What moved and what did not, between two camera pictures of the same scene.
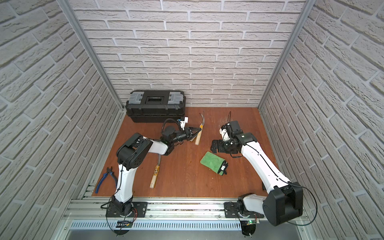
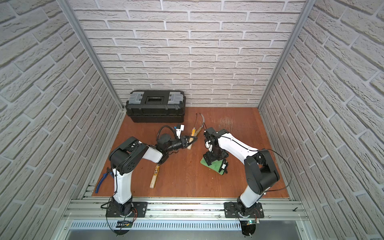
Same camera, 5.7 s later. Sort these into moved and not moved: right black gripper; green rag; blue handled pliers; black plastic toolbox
Moved: right black gripper
Not moved: black plastic toolbox; blue handled pliers; green rag
